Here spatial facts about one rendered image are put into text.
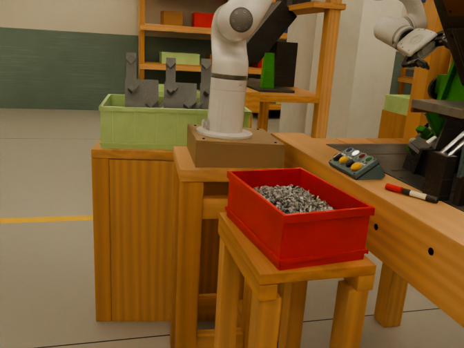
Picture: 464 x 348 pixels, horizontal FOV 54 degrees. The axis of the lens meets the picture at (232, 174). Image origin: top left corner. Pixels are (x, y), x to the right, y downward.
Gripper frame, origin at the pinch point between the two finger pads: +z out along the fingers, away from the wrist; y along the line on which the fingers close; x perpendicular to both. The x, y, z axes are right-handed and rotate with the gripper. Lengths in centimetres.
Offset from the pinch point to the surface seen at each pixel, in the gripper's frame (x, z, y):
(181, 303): 9, 9, -112
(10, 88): 20, -638, -355
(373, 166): -3.0, 24.3, -36.5
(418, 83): 34, -37, 4
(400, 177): 6.8, 23.9, -32.2
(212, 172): -17, -2, -74
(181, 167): -23, -5, -81
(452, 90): -4.6, 21.3, -9.0
